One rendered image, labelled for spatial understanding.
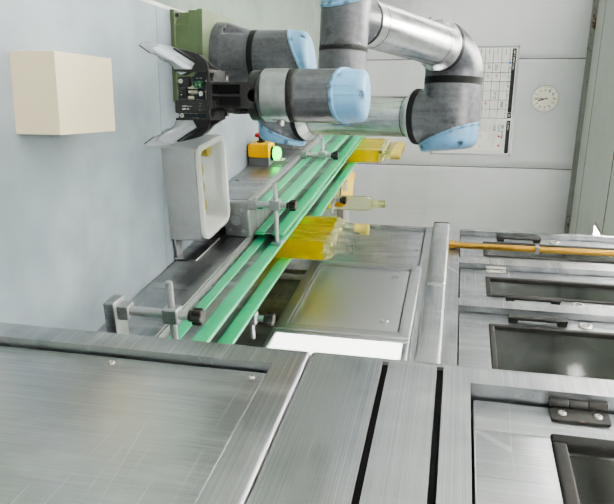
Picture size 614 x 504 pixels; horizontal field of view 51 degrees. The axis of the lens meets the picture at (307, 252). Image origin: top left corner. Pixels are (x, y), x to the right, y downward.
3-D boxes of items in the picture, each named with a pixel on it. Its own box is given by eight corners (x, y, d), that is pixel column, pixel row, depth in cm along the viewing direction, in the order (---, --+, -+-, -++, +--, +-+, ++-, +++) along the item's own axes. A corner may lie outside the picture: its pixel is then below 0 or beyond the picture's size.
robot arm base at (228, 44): (210, 14, 147) (250, 14, 145) (233, 31, 162) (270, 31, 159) (207, 81, 149) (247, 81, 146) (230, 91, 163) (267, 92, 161)
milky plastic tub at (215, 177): (172, 240, 152) (206, 242, 150) (162, 147, 144) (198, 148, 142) (199, 218, 168) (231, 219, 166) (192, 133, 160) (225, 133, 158)
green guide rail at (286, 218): (255, 235, 172) (283, 236, 170) (254, 231, 172) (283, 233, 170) (355, 124, 331) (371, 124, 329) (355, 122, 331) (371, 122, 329)
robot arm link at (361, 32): (497, 24, 128) (364, -34, 90) (492, 80, 130) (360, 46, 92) (444, 28, 135) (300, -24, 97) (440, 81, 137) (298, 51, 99)
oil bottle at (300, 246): (259, 257, 179) (334, 261, 174) (258, 238, 177) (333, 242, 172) (264, 249, 184) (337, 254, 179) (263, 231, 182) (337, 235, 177)
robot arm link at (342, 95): (371, 125, 94) (362, 123, 86) (298, 124, 97) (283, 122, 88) (373, 70, 93) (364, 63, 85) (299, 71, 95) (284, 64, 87)
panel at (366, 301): (211, 445, 121) (390, 469, 114) (209, 432, 120) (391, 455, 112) (313, 267, 203) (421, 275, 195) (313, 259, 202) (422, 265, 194)
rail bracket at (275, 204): (250, 244, 168) (296, 247, 166) (246, 182, 162) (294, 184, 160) (253, 240, 171) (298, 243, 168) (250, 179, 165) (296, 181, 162)
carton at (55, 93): (8, 51, 94) (53, 50, 92) (71, 58, 109) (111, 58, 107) (16, 134, 97) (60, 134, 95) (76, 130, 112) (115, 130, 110)
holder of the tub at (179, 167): (173, 260, 154) (203, 262, 152) (161, 147, 144) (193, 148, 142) (199, 237, 169) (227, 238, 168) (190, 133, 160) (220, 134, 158)
